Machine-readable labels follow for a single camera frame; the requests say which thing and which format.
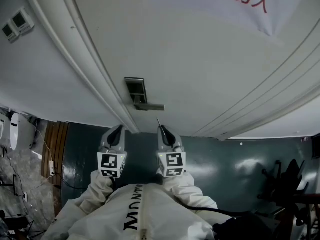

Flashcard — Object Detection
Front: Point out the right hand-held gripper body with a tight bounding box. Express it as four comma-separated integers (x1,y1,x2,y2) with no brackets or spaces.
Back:
156,147,187,178

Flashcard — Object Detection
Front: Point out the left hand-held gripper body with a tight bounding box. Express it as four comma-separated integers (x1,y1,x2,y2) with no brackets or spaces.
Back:
96,148,128,180

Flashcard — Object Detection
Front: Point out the person's right forearm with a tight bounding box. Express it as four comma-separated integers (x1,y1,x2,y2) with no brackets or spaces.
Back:
156,171,218,211

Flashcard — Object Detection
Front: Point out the person's left forearm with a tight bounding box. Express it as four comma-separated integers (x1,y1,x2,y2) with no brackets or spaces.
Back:
79,170,121,210

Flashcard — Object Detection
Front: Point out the metal door lock plate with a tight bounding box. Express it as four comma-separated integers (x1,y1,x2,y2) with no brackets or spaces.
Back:
124,76,148,105

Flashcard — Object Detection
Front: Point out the wooden slatted floor board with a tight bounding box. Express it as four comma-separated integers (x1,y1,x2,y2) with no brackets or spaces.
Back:
40,120,70,186

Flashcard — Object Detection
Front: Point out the person's white jacket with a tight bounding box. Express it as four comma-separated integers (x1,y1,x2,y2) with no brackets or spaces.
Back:
41,182,233,240

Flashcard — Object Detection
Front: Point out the white oval toilet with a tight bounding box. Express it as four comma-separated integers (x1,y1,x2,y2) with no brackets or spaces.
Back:
9,112,36,152

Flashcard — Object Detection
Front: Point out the black waist pouch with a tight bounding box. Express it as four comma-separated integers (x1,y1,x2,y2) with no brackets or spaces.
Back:
212,213,275,240

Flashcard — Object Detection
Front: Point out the black bag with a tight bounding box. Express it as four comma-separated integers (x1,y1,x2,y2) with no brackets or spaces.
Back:
0,210,35,240

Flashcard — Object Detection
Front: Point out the black office chair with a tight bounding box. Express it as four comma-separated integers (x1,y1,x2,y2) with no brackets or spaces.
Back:
256,158,311,226

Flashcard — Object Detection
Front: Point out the black box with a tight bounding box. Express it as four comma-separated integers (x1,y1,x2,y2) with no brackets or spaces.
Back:
311,133,320,160

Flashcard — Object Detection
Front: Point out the brown wooden furniture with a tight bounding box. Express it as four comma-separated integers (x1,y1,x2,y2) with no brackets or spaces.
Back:
272,193,320,240

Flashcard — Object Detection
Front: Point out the metal door lever handle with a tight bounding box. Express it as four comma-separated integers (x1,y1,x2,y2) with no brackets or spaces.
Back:
133,103,166,112

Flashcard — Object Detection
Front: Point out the black floor cable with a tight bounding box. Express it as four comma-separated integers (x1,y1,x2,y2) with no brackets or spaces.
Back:
53,172,89,192

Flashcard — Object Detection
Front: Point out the thin white cable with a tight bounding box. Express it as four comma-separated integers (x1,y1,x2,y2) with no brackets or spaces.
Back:
34,123,55,163

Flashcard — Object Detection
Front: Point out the white wall thermostat panel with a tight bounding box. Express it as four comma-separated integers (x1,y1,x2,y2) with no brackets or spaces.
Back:
10,7,36,37
1,21,21,44

